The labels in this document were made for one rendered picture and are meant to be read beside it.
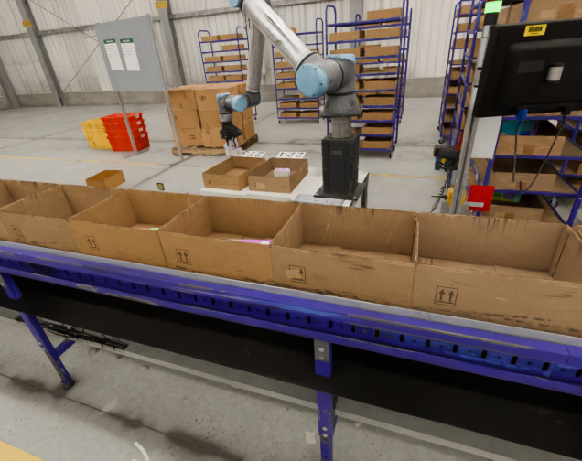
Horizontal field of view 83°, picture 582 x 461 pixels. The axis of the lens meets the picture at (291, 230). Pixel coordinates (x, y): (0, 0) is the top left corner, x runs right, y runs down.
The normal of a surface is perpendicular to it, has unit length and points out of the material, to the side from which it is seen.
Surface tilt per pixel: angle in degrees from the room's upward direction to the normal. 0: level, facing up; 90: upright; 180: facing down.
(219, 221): 90
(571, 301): 90
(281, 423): 0
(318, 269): 91
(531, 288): 90
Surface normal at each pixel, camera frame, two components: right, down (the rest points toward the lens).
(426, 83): -0.33, 0.48
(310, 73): -0.61, 0.49
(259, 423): -0.07, -0.87
